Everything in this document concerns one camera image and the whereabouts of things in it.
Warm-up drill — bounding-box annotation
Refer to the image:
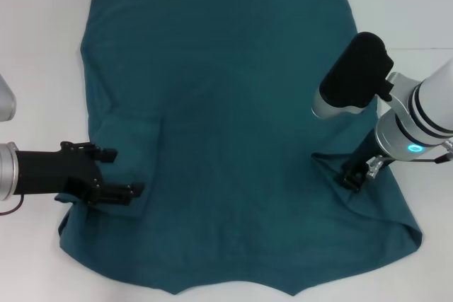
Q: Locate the right gripper cable with plug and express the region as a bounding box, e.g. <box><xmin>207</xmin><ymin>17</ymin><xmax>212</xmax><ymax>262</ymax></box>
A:
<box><xmin>366</xmin><ymin>141</ymin><xmax>453</xmax><ymax>180</ymax></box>

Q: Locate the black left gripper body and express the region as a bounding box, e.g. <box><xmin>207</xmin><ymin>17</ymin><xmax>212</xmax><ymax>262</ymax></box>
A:
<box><xmin>15</xmin><ymin>141</ymin><xmax>104</xmax><ymax>207</ymax></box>

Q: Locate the teal blue t-shirt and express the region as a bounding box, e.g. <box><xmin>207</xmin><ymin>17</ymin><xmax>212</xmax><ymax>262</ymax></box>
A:
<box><xmin>57</xmin><ymin>0</ymin><xmax>425</xmax><ymax>277</ymax></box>

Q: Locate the gripper cable with plug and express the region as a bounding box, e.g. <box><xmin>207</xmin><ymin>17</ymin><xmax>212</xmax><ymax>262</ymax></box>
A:
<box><xmin>0</xmin><ymin>193</ymin><xmax>25</xmax><ymax>216</ymax></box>
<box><xmin>366</xmin><ymin>141</ymin><xmax>453</xmax><ymax>180</ymax></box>

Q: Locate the left gripper cable with plug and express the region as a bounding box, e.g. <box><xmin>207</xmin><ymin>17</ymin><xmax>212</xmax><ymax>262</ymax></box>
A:
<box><xmin>0</xmin><ymin>193</ymin><xmax>25</xmax><ymax>216</ymax></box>

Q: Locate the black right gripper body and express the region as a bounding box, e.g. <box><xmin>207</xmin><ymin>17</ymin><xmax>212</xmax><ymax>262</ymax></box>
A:
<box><xmin>344</xmin><ymin>127</ymin><xmax>382</xmax><ymax>176</ymax></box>

